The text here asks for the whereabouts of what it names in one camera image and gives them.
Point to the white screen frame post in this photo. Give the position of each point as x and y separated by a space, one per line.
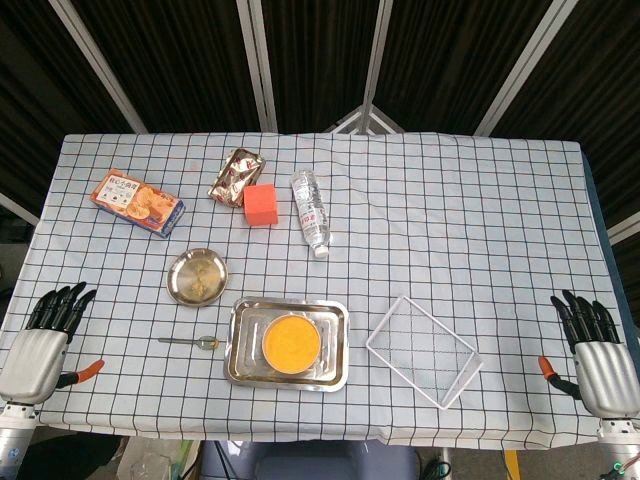
100 65
376 55
259 65
520 70

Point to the clear plastic water bottle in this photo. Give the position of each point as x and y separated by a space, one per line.
311 210

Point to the orange blue cookie box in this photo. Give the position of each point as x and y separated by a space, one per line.
135 202

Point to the white bowl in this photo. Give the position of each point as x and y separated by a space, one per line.
292 373

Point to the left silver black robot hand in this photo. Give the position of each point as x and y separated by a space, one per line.
32 357

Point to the gold foil snack packet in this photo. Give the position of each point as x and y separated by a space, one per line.
235 175

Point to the clear plastic spoon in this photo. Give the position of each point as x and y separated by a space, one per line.
205 342

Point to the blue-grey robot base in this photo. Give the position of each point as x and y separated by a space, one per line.
310 462

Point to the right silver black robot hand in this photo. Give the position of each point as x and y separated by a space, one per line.
607 375

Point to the rectangular steel tray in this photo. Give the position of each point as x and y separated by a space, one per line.
240 350

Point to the orange cube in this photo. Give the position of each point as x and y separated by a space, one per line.
260 205

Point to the blue checked tablecloth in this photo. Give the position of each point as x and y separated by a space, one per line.
450 225

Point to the round steel plate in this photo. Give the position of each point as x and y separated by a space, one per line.
196 276

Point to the black pleated screen fabric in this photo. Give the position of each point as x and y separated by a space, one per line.
320 50

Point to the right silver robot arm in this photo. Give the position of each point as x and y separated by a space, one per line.
620 445

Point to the white triangular screen foot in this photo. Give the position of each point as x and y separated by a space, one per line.
382 122

